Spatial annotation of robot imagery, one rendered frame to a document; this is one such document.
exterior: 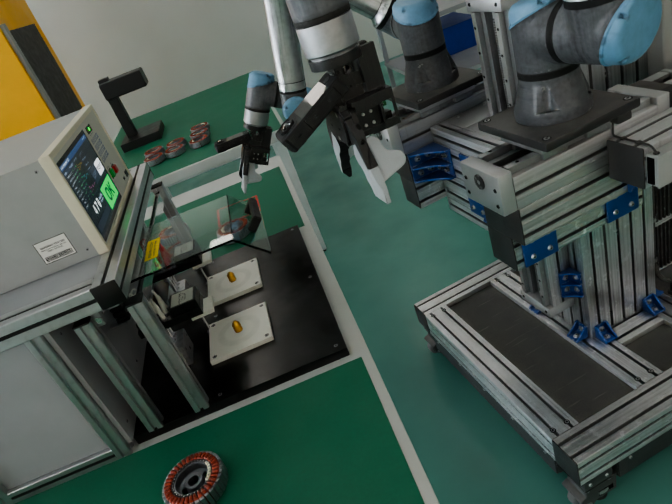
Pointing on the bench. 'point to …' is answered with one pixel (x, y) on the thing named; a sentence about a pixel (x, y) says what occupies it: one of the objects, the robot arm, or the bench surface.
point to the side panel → (48, 424)
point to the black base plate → (302, 291)
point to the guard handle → (253, 214)
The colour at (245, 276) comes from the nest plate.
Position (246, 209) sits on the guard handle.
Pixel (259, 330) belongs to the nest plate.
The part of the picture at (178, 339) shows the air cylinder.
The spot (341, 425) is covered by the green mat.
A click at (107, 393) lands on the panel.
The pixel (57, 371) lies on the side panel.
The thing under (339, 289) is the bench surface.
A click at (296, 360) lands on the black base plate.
